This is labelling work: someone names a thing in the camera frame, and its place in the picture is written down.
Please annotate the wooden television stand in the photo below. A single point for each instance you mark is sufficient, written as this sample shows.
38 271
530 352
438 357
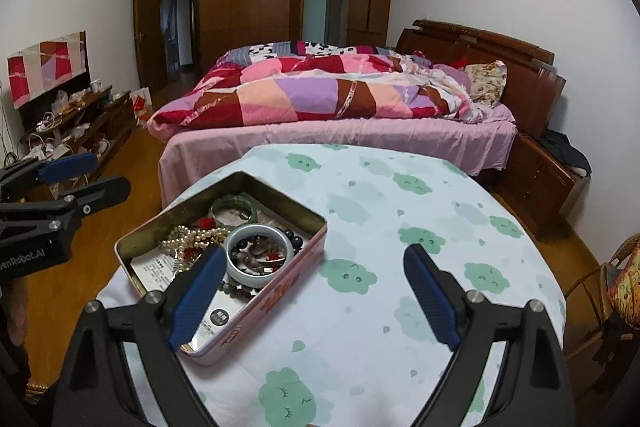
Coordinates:
112 122

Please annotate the floral pillow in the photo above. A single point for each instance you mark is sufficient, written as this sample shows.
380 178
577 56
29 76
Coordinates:
485 82

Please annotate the green jade bangle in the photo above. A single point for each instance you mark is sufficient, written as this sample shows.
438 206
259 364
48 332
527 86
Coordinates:
220 207

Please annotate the pink tin box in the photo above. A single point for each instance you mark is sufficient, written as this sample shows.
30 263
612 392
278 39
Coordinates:
280 292

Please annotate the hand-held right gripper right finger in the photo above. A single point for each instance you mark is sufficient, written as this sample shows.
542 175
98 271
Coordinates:
432 302

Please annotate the white mug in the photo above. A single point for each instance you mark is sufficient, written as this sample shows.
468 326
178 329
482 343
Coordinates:
94 86

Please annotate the wooden bed frame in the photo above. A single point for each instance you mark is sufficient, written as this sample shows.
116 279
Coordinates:
525 72

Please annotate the wooden nightstand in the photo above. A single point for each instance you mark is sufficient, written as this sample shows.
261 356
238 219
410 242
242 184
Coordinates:
545 197

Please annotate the person's left forearm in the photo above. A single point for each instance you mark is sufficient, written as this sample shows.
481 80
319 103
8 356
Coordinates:
12 312

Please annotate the wicker chair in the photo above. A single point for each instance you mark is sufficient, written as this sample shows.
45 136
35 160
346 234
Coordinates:
590 307

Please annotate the pale blue jade bangle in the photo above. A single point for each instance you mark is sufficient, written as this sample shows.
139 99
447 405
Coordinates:
235 267

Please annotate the printed paper card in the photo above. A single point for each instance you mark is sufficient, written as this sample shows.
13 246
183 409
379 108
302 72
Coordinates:
152 272

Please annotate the colourful chair cushion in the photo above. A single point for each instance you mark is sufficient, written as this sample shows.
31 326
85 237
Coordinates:
627 289

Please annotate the cloth covered television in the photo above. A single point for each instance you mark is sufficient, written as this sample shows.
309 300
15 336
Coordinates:
45 67

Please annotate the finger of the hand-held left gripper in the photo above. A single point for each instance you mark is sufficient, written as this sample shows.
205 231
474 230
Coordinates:
95 194
65 167

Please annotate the white red shopping bag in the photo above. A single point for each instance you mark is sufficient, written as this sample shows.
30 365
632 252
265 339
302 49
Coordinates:
141 107

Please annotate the green cloud print tablecloth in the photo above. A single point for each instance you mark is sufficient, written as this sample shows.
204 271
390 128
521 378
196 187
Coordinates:
375 357

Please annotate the dark clothes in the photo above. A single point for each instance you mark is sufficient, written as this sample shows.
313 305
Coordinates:
565 152

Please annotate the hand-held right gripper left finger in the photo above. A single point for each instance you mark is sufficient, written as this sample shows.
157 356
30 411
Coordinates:
200 292

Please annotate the pink bedsheet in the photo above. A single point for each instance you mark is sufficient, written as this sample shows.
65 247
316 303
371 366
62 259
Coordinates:
350 137

